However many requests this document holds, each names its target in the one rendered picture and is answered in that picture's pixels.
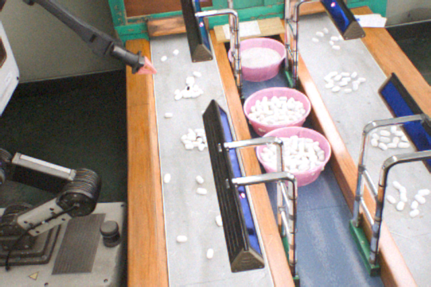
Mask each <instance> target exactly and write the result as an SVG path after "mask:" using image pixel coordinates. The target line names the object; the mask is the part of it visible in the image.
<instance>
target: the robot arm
mask: <svg viewBox="0 0 431 287"><path fill-rule="evenodd" d="M22 1H23V2H24V3H26V4H28V5H29V6H34V4H35V2H36V3H37V4H39V5H41V6H42V7H43V8H45V9H46V10H47V11H48V12H50V13H51V14H53V15H54V16H56V17H57V19H58V20H60V21H61V22H63V23H64V24H65V25H66V26H68V27H69V28H71V29H72V30H73V31H75V33H76V34H78V35H79V36H80V37H81V38H82V40H83V41H84V42H86V43H87V45H88V46H89V47H90V48H91V49H92V52H93V53H94V54H96V55H98V56H103V57H104V58H105V57H106V55H107V53H108V52H109V57H112V58H114V59H116V60H118V61H120V62H122V63H125V65H128V66H129V67H131V73H132V74H136V73H145V74H156V73H157V70H156V69H155V68H154V66H153V65H152V64H151V63H150V61H149V60H148V59H147V57H146V56H141V53H142V52H141V51H140V50H139V52H137V54H135V53H132V51H130V50H128V49H125V48H124V47H123V41H122V40H121V39H120V38H112V37H111V36H109V35H108V34H105V33H103V32H102V31H99V30H97V29H96V28H95V27H93V26H91V25H88V24H87V23H85V22H84V21H83V20H82V19H80V18H79V17H77V16H76V15H75V14H74V13H72V12H71V11H69V10H68V9H67V8H66V7H65V6H63V5H62V4H60V3H59V2H58V1H56V0H22ZM5 2H6V0H0V13H1V11H2V9H3V6H4V5H5ZM145 66H148V67H150V68H151V69H152V70H149V69H145V68H144V67H145Z"/></svg>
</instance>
